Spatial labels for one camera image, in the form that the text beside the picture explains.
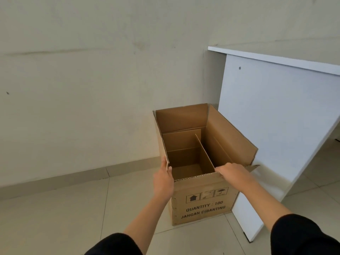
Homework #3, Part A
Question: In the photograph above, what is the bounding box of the person's left hand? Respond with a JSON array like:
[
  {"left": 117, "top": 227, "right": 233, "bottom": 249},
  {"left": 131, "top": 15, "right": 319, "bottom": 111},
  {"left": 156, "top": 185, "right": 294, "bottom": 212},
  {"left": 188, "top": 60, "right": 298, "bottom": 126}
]
[{"left": 153, "top": 157, "right": 175, "bottom": 204}]

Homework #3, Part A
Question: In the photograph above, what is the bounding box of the person's right hand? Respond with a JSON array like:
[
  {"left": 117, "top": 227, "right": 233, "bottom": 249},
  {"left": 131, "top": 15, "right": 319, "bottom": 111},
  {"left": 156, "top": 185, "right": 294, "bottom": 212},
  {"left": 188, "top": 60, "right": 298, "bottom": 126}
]
[{"left": 214, "top": 163, "right": 251, "bottom": 187}]

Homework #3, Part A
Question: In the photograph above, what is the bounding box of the brown cardboard box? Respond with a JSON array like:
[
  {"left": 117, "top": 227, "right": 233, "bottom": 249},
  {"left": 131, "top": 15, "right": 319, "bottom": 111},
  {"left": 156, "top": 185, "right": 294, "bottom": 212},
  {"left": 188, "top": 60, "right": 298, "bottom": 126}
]
[{"left": 153, "top": 103, "right": 260, "bottom": 226}]

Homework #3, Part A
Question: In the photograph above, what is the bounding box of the person's left forearm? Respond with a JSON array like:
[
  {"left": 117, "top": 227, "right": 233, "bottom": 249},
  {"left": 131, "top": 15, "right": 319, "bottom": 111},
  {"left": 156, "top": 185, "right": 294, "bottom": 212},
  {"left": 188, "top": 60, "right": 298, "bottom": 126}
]
[{"left": 84, "top": 195, "right": 172, "bottom": 255}]

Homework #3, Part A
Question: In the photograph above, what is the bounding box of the person's right forearm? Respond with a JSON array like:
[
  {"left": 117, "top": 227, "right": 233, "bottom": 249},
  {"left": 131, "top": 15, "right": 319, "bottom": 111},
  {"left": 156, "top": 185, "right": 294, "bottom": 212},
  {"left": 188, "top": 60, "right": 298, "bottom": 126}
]
[{"left": 235, "top": 175, "right": 340, "bottom": 255}]

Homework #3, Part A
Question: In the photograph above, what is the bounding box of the white desk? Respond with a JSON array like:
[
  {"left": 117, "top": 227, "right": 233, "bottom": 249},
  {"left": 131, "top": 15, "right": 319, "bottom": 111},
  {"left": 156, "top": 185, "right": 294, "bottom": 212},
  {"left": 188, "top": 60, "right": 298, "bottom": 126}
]
[{"left": 208, "top": 46, "right": 340, "bottom": 242}]

